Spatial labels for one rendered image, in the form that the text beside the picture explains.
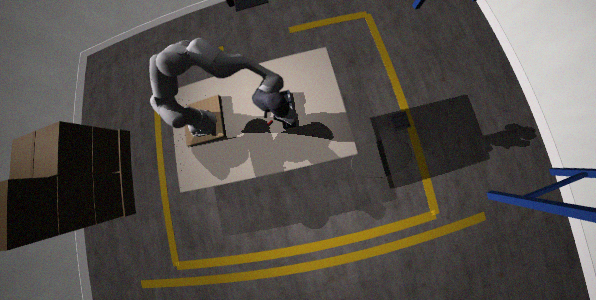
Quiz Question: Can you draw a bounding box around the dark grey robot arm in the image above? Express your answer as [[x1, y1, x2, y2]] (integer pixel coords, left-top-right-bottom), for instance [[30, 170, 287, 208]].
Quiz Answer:
[[149, 38, 298, 137]]

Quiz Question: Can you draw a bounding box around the black rack of bins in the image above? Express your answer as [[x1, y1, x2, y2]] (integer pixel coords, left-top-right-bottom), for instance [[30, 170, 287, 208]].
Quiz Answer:
[[279, 90, 296, 129]]

